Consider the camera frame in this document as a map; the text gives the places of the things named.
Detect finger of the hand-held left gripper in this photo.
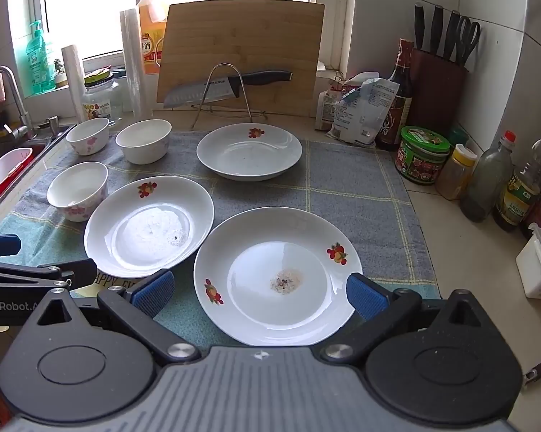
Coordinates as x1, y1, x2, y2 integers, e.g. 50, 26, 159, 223
0, 258, 98, 327
0, 234, 22, 258

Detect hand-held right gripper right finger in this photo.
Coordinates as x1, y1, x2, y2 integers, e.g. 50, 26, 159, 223
320, 272, 484, 365

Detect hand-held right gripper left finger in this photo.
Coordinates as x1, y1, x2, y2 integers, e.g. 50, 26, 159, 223
36, 269, 201, 366

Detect white plate fruit print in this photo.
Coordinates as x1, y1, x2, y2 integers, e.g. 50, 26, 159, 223
84, 176, 215, 280
196, 122, 303, 183

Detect white plate two fruit prints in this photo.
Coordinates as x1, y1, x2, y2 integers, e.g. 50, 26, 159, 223
193, 207, 364, 347

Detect white bowl pink flowers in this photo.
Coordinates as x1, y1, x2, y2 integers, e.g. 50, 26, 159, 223
115, 119, 172, 165
66, 117, 110, 156
46, 162, 109, 222

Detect red and white basin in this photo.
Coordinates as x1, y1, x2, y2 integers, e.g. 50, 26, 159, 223
0, 148, 33, 208

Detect grey checked dish towel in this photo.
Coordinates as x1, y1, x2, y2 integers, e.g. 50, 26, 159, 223
0, 130, 442, 347

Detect steel sink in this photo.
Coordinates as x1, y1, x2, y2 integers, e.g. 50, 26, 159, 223
0, 121, 77, 226

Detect steel faucet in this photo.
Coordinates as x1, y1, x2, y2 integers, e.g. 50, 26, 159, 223
0, 65, 35, 140

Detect yellow-capped spice jar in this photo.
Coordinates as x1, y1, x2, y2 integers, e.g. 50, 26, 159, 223
434, 144, 478, 201

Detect green-lidded sauce jar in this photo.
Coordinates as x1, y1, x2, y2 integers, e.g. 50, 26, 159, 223
395, 126, 452, 185

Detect clear bottle red cap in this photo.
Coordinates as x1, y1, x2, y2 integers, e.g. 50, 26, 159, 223
459, 130, 516, 223

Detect glass jar yellow-green lid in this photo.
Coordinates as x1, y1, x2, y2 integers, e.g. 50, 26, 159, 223
81, 69, 123, 124

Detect white plastic box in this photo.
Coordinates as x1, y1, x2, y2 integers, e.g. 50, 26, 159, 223
515, 222, 541, 301

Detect small potted plant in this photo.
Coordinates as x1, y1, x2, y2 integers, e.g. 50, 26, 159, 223
52, 58, 68, 88

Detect small plastic wrap roll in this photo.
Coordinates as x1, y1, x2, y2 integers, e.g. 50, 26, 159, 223
62, 45, 89, 122

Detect oil bottle green label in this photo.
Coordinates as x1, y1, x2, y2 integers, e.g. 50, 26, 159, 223
492, 162, 541, 233

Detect white plastic bag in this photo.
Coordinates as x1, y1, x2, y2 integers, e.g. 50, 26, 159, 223
326, 76, 399, 147

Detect green dish soap bottle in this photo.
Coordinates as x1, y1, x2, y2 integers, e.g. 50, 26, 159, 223
25, 20, 56, 95

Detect dark soy sauce bottle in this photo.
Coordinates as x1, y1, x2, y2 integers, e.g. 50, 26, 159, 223
376, 38, 414, 151

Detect clipped paper bag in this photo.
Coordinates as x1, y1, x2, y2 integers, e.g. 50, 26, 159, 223
315, 72, 356, 131

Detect dark wooden knife block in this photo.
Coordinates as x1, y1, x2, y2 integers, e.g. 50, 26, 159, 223
407, 47, 469, 138

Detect large plastic wrap roll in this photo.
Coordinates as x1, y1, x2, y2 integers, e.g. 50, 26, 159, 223
120, 8, 153, 118

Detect bamboo cutting board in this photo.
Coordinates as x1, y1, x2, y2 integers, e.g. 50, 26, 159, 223
156, 1, 326, 118

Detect yellow cooking oil jug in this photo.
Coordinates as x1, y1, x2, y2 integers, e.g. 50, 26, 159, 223
136, 0, 168, 76

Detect black kitchen scissors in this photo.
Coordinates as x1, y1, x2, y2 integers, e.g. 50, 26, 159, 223
456, 15, 482, 68

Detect dark utensil handle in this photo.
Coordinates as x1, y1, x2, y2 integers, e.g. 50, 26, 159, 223
522, 353, 541, 388

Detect steel wire rack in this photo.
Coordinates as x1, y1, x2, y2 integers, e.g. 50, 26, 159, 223
190, 63, 267, 129

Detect black-handled kitchen knife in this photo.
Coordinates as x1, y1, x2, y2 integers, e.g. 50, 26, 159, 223
163, 69, 294, 109

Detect black knife handle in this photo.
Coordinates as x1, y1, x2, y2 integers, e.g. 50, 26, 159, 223
445, 10, 461, 61
414, 4, 426, 50
430, 4, 445, 57

